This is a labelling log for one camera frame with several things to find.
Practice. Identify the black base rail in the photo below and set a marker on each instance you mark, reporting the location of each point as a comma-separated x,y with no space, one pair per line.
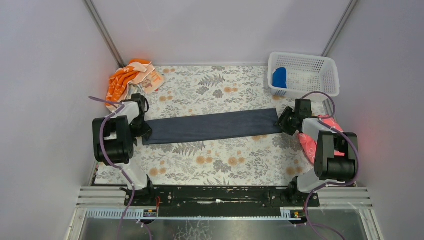
213,201

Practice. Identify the blue towel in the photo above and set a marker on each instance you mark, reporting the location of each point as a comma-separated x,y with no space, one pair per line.
279,78

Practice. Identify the pink patterned towel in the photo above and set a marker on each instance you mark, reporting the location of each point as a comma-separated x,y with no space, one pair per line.
311,139

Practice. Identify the dark grey towel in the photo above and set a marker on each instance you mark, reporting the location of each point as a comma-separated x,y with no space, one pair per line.
210,127

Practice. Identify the floral tablecloth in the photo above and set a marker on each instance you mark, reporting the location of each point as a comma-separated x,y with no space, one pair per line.
263,160

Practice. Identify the orange white towel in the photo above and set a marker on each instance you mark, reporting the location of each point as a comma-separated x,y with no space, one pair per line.
138,72

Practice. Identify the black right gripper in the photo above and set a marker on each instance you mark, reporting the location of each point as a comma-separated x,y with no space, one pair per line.
287,119

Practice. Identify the white plastic basket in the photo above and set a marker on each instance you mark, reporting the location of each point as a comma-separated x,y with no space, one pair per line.
305,74

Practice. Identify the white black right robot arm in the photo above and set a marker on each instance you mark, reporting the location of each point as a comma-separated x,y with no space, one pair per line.
320,177

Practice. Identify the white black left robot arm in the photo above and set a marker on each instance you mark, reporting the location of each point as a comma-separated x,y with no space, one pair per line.
115,138

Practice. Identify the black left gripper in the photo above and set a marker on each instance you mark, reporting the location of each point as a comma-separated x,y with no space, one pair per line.
143,128

